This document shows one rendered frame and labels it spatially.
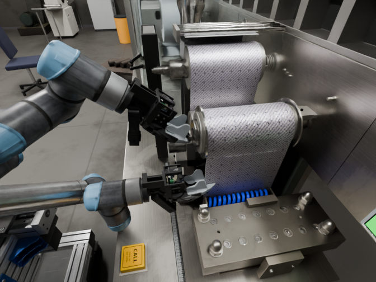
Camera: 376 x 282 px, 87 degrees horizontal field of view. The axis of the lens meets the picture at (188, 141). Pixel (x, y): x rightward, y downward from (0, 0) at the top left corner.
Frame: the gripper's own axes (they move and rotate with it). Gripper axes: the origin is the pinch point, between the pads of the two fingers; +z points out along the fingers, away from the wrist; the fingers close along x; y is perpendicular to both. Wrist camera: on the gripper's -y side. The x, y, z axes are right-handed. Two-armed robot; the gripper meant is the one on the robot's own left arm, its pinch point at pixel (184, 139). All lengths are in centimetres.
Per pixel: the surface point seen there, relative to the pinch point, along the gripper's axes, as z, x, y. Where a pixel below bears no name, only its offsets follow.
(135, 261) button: 5.5, -17.9, -35.2
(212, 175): 11.3, -6.6, -2.7
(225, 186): 19.0, -6.6, -4.6
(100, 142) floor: 18, 157, -145
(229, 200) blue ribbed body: 21.9, -9.5, -6.6
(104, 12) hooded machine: -64, 764, -141
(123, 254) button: 2.8, -15.3, -37.5
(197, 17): 2, 67, 26
